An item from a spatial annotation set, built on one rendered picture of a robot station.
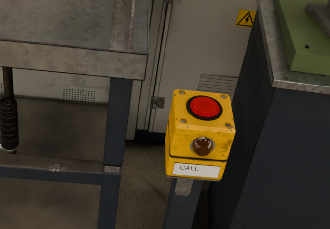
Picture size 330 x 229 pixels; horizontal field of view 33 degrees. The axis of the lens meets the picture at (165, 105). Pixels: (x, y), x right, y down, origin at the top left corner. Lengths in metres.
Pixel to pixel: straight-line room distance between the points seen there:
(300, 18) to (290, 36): 0.10
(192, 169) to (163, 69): 1.02
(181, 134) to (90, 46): 0.27
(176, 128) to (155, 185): 1.14
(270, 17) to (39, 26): 0.56
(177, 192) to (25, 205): 0.78
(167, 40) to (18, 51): 0.82
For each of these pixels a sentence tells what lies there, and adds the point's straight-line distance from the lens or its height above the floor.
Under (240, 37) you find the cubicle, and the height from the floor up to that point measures 0.48.
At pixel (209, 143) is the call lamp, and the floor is 0.88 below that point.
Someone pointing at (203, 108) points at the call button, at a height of 0.91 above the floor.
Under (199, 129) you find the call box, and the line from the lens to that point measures 0.73.
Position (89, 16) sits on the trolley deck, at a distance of 1.01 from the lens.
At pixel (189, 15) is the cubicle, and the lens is 1.66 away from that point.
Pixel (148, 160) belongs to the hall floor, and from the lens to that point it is 1.93.
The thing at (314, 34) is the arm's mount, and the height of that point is 0.79.
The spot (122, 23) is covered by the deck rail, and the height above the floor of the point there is 0.85.
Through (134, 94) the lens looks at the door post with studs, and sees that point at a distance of 1.86.
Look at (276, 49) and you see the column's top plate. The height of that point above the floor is 0.75.
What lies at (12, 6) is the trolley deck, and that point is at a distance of 1.03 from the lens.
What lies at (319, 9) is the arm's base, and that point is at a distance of 1.29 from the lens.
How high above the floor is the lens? 1.38
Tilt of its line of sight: 40 degrees down
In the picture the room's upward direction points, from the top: 10 degrees clockwise
